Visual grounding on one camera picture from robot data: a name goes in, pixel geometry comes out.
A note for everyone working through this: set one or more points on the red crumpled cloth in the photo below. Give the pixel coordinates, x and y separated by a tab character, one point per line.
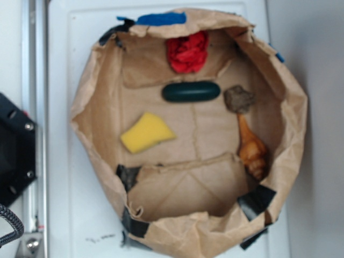
188	54

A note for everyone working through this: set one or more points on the grey brown rock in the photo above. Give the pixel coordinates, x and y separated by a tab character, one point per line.
238	100

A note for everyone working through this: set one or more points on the aluminium rail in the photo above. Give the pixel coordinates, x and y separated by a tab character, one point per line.
34	66

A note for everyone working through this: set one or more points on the yellow sponge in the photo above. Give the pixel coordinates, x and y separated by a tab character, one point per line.
147	132

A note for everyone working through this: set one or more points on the blue tape strip top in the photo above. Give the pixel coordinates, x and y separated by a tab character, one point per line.
161	19

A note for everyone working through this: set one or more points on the dark green plastic pickle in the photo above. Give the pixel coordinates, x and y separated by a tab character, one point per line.
191	92

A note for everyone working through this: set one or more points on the blue tape piece right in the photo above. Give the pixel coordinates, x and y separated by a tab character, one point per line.
277	53

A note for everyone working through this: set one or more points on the black tape piece right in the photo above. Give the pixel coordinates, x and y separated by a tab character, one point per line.
256	201

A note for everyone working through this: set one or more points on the orange conch shell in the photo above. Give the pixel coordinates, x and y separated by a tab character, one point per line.
252	150

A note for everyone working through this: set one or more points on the black tape piece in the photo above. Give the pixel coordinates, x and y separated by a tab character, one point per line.
256	201
135	227

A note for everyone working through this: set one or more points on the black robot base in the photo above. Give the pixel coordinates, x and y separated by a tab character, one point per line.
18	155

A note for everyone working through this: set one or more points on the black tape piece bottom left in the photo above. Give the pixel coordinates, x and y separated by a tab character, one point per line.
135	227

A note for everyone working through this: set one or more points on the metal corner bracket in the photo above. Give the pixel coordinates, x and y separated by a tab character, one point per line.
31	245

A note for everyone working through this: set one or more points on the brown paper bag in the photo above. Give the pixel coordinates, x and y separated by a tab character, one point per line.
187	188

